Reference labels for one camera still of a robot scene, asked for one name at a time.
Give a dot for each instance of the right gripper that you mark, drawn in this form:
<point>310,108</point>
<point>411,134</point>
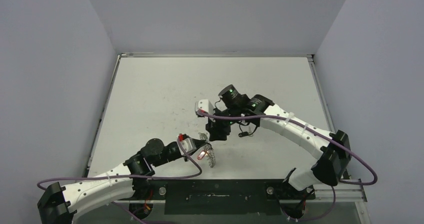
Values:
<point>216,129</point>

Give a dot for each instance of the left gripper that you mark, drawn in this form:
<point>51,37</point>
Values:
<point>199,143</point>

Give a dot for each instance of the red tagged key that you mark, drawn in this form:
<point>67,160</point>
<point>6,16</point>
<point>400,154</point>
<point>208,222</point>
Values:
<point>202,155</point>

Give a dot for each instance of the metal key organizer disc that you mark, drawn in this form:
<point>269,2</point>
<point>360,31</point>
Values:
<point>208,151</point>

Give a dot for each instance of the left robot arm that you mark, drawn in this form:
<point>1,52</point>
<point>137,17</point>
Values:
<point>65,203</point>

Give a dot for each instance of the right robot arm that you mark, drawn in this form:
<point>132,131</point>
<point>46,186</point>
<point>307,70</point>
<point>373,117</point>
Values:
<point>330,149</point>

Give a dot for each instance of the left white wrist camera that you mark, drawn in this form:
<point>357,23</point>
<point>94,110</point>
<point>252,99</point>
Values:
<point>186,144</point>

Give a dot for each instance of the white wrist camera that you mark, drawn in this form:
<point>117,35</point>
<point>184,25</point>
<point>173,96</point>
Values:
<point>203,106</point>
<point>186,144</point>

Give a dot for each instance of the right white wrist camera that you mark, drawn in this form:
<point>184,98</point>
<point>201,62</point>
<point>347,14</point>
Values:
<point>203,106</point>

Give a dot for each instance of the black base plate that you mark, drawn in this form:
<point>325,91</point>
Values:
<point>216,206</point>

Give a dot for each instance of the aluminium frame rail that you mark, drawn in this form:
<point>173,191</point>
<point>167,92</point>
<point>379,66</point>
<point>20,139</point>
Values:
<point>258,190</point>

